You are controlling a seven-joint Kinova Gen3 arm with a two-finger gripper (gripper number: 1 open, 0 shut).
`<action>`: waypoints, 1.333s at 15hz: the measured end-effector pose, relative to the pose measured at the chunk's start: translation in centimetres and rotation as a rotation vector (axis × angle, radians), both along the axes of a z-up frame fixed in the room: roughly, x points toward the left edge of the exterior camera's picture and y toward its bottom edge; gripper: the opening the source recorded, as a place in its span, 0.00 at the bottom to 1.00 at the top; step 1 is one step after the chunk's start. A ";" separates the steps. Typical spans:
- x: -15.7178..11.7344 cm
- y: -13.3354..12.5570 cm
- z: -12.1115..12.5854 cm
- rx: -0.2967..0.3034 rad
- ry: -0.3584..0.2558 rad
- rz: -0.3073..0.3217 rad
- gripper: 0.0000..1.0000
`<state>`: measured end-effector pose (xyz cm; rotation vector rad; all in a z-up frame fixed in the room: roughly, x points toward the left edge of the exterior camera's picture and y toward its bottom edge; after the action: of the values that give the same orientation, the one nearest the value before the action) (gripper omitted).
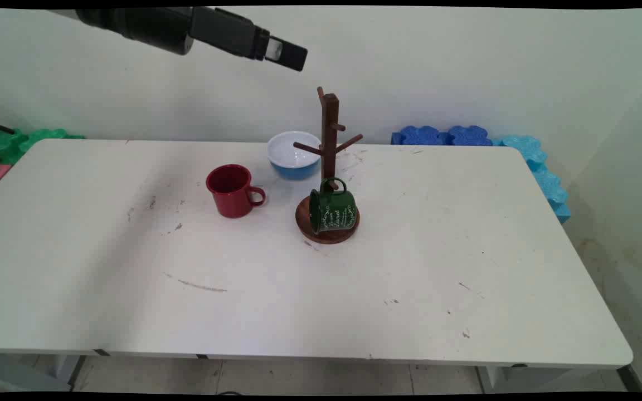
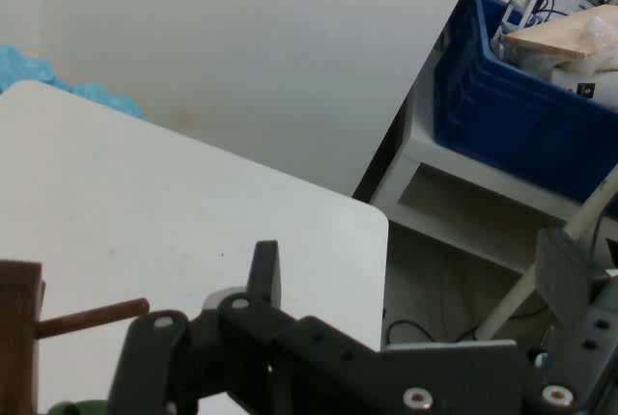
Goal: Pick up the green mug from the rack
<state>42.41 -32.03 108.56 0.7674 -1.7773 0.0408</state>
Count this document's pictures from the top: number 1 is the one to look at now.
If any blue bowl white inside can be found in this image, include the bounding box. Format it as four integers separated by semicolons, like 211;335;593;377
267;131;322;180

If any white table leg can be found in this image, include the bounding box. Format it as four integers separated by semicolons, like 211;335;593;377
0;353;85;394

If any dark blue foam mat tile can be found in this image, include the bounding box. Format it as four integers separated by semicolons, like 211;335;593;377
391;125;449;146
447;125;493;147

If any red enamel mug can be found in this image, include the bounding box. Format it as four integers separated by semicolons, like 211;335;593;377
206;164;266;219

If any light blue foam mat tile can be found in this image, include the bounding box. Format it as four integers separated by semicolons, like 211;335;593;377
532;169;571;224
498;135;548;171

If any green enamel mug white print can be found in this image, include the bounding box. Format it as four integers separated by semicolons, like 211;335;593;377
308;177;357;235

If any dark wooden mug tree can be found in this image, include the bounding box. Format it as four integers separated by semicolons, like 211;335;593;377
293;86;364;245

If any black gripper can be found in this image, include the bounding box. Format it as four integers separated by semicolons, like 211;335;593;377
126;7;308;72

